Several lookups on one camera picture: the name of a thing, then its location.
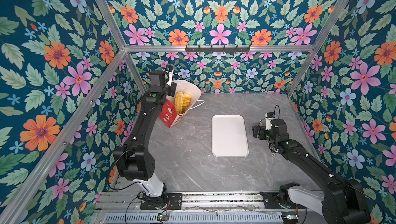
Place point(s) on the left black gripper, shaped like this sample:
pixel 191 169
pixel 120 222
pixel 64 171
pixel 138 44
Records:
pixel 171 91

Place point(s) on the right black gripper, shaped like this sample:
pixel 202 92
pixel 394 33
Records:
pixel 262 129

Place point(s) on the long fake bread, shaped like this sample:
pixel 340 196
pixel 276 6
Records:
pixel 178 102

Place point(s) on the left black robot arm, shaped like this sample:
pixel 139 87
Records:
pixel 133 159

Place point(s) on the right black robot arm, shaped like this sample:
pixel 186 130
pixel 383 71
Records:
pixel 340 201

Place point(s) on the white rectangular tray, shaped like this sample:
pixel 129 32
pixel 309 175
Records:
pixel 229 138

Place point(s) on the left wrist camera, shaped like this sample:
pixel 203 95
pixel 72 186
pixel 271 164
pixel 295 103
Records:
pixel 169 70

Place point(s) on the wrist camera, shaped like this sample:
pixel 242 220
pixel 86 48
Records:
pixel 169 70
pixel 268 118

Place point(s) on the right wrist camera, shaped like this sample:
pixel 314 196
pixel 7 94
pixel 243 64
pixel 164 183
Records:
pixel 268 118

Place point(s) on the black hook rail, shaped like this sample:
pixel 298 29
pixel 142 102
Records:
pixel 217 49

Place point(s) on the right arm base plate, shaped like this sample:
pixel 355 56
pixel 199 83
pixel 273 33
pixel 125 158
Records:
pixel 276 200

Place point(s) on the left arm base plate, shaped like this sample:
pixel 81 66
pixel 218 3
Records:
pixel 167 201

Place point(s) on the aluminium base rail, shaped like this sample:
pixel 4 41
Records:
pixel 250 201

